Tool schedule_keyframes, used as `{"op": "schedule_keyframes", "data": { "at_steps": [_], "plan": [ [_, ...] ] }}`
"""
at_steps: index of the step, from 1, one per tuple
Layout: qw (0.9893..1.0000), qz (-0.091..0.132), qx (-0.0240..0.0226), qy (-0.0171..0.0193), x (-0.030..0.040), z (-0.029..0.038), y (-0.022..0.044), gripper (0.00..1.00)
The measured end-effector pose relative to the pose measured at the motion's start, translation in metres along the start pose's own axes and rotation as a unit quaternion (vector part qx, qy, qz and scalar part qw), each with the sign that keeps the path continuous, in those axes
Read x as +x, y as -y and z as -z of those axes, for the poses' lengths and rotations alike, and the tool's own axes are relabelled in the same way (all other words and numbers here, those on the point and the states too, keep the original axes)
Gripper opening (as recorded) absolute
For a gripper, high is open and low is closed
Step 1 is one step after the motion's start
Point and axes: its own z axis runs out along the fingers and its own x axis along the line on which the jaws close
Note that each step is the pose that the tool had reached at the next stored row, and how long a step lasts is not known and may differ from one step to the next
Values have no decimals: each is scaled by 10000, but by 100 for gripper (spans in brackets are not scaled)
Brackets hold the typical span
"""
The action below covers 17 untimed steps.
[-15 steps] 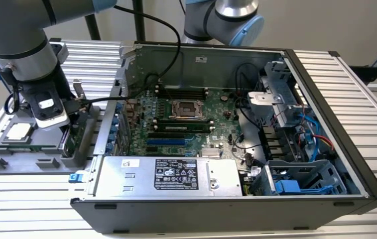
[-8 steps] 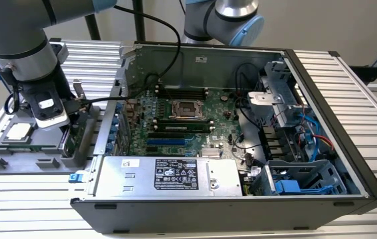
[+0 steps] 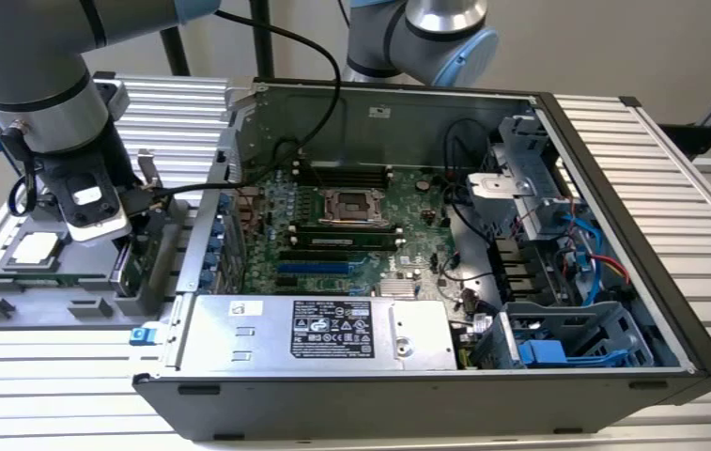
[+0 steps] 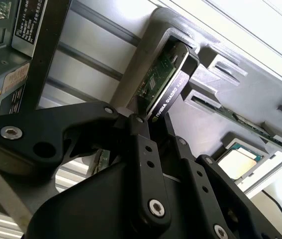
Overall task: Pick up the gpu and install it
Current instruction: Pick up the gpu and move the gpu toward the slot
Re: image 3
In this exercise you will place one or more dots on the CPU socket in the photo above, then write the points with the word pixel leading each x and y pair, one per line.
pixel 351 205

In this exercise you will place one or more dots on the graphics card with black fan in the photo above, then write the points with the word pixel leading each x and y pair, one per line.
pixel 135 263

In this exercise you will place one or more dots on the black RAM slot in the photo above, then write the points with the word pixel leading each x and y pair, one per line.
pixel 348 169
pixel 348 174
pixel 348 179
pixel 348 184
pixel 348 229

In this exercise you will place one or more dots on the silver metal drive cage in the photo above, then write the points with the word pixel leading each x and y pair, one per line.
pixel 499 185

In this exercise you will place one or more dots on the silver CPU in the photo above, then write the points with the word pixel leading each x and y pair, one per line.
pixel 32 248

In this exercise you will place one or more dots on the open black PC case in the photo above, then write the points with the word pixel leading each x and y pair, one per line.
pixel 392 409

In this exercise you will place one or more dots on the blue case latch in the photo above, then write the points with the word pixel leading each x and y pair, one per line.
pixel 140 336

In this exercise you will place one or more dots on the grey parts rack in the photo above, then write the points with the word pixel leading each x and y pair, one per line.
pixel 38 300

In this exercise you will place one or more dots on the black bracket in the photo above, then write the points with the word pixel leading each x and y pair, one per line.
pixel 694 138

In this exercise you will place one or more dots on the blue slot latch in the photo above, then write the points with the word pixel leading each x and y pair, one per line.
pixel 206 278
pixel 210 260
pixel 224 202
pixel 216 230

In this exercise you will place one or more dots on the silver power supply unit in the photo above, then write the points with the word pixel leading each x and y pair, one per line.
pixel 267 338

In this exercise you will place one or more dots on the black stand pole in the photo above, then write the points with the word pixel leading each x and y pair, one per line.
pixel 176 56
pixel 260 47

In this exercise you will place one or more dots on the short black expansion slot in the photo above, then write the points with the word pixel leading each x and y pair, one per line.
pixel 286 282

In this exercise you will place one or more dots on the green motherboard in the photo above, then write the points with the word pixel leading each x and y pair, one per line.
pixel 430 235

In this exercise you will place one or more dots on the blue expansion slot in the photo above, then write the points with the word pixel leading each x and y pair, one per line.
pixel 318 270

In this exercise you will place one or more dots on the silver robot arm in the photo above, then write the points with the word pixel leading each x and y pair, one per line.
pixel 35 70

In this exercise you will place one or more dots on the round coin battery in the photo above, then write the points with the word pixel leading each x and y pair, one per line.
pixel 422 184

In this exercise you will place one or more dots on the long black expansion slot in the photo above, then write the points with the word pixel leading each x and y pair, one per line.
pixel 320 257

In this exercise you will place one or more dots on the grey plastic disk bay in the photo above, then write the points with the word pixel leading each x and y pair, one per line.
pixel 555 312

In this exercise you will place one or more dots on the green RAM stick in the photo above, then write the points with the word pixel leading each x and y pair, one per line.
pixel 336 242
pixel 48 280

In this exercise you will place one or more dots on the blue plastic bracket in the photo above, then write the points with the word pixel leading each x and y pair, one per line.
pixel 543 352

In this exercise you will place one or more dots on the small silver heatsink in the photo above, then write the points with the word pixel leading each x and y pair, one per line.
pixel 399 287

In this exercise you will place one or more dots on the black table corner cap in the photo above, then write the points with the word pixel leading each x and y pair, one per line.
pixel 630 100
pixel 106 76

